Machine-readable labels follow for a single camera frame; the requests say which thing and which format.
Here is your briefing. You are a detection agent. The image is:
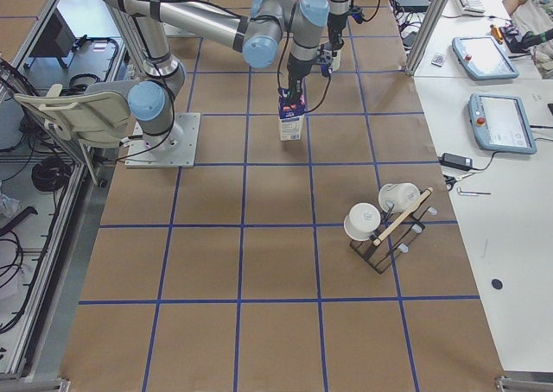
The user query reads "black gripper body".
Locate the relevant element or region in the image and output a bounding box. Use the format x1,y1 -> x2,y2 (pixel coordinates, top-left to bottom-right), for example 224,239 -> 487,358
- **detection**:
327,3 -> 364,52
287,41 -> 334,91

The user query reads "blue white milk carton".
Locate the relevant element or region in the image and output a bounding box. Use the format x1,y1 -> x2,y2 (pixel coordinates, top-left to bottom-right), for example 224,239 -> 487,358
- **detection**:
277,87 -> 306,141

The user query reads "white ceramic mug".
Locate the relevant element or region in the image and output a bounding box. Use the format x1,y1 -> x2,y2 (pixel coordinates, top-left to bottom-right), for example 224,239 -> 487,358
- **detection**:
329,49 -> 341,73

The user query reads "white mug on rack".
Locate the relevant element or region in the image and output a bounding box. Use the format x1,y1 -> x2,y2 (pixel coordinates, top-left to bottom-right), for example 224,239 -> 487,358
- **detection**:
344,202 -> 381,242
378,182 -> 420,213

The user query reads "far teach pendant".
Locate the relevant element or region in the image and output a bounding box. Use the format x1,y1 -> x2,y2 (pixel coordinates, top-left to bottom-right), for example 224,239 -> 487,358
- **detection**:
452,35 -> 519,80

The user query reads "teach pendant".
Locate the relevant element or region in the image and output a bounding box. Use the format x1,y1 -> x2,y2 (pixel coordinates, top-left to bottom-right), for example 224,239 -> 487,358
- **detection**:
467,93 -> 537,155
452,35 -> 519,80

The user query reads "black mug rack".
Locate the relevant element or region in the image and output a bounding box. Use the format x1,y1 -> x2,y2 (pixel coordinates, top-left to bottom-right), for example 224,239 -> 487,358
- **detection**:
349,202 -> 438,275

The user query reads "black power adapter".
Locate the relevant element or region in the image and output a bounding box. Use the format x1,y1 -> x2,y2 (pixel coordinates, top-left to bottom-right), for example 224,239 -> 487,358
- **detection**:
438,153 -> 473,172

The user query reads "near teach pendant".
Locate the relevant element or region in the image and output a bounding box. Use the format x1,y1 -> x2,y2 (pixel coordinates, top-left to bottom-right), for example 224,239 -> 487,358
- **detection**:
467,93 -> 537,155

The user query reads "white chair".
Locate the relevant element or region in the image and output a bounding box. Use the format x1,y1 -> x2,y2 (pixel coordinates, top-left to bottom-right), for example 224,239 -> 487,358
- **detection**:
14,80 -> 137,149

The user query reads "hex key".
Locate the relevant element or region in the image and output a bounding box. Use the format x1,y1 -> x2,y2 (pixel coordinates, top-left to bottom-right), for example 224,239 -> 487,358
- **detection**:
456,187 -> 492,196

